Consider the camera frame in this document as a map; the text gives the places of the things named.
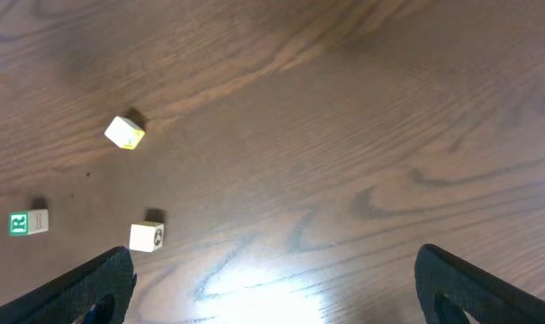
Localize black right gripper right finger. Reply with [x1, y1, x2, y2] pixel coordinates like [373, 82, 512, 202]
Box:
[414, 244, 545, 324]

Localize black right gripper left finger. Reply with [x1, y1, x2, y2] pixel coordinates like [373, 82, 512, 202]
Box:
[0, 247, 137, 323]

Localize white green sided block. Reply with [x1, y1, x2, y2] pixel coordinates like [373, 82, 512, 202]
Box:
[129, 221, 164, 252]

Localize green letter R block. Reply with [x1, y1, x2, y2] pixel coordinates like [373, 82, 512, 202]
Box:
[8, 209, 50, 237]

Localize yellow sided wooden block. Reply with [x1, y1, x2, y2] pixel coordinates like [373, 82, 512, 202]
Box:
[104, 116, 145, 149]

